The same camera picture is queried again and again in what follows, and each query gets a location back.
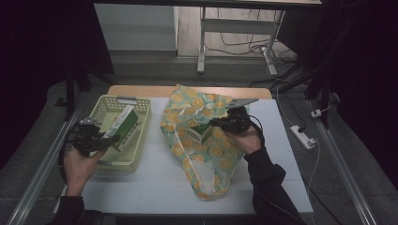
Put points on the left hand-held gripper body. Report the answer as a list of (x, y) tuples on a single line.
[(86, 137)]

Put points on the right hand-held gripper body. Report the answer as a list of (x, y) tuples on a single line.
[(239, 120)]

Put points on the long green and white box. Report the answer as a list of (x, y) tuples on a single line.
[(124, 128)]

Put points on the small square green box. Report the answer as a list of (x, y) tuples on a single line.
[(200, 132)]

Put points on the pale yellow plastic basket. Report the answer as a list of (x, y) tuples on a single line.
[(137, 137)]

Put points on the orange-print fabric shopping bag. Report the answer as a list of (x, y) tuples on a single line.
[(216, 156)]

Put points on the person's right hand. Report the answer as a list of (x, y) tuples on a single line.
[(248, 140)]

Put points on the person's left hand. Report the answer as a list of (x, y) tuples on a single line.
[(79, 168)]

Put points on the black metal stand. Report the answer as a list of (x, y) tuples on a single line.
[(325, 100), (70, 93)]

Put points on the white table mat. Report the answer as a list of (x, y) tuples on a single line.
[(275, 162)]

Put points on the white power strip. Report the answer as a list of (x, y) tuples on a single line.
[(302, 137)]

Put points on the small white adapter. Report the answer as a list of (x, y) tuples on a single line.
[(316, 113)]

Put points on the dark curtain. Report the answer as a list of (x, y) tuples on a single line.
[(37, 62), (363, 62)]

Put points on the white-framed desk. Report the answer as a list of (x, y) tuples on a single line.
[(237, 25)]

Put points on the white cabinet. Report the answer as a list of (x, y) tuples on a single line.
[(134, 28)]

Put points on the metal floor rail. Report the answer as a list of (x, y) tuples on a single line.
[(47, 162), (341, 168)]

